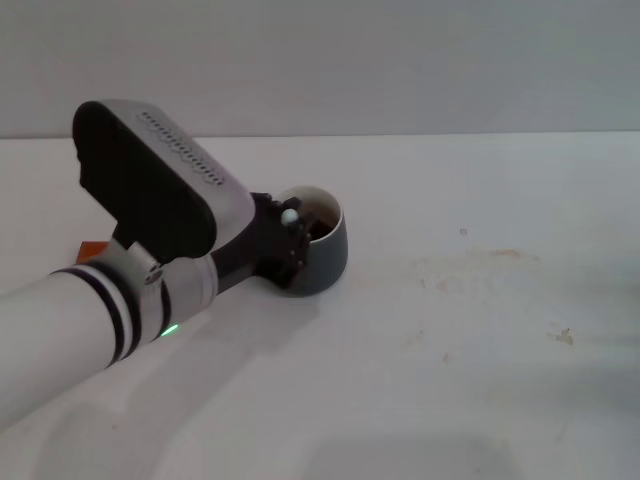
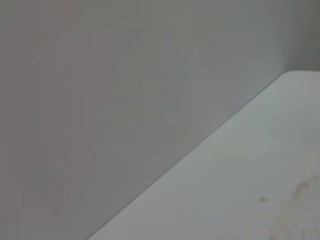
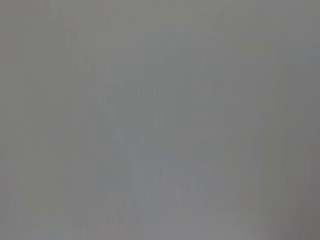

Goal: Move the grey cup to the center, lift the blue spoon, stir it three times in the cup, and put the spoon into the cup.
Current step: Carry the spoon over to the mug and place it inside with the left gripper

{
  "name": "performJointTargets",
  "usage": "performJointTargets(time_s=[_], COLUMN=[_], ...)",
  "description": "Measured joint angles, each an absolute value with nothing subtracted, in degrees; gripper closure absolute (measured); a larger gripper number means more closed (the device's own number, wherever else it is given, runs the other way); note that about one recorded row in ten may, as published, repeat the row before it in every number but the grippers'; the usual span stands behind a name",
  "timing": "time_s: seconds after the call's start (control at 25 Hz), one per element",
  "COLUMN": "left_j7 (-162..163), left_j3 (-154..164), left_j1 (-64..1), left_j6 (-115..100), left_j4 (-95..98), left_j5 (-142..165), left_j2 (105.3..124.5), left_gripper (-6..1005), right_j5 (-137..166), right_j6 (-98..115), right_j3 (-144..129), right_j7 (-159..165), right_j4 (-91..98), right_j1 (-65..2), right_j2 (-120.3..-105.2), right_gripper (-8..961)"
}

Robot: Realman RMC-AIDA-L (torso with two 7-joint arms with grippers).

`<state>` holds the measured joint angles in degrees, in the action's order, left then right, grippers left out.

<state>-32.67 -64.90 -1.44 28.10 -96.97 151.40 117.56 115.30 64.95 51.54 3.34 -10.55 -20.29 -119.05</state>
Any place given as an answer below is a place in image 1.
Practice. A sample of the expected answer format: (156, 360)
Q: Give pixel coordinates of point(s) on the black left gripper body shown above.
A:
(260, 250)

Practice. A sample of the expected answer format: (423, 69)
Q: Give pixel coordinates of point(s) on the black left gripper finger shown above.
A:
(301, 250)
(293, 204)

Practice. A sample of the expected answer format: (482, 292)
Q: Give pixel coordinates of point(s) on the grey ceramic coffee cup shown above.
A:
(327, 260)

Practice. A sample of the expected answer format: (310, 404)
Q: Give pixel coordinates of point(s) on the reddish brown wooden block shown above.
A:
(92, 250)

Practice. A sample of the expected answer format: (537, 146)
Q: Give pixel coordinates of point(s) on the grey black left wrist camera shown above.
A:
(150, 185)

